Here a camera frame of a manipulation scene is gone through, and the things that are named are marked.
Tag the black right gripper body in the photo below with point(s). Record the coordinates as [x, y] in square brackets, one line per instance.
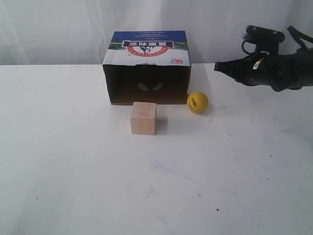
[260, 70]

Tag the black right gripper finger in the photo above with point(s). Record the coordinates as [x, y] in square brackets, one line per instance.
[238, 64]
[235, 74]

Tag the yellow tennis ball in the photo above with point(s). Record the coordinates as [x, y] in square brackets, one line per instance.
[198, 102]

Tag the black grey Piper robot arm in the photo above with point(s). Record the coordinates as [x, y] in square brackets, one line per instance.
[296, 70]

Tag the blue white cardboard box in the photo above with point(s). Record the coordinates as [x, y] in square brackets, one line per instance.
[148, 66]

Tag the light wooden cube block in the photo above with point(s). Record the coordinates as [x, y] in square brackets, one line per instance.
[143, 118]

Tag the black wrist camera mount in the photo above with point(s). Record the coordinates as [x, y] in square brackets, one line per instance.
[265, 40]

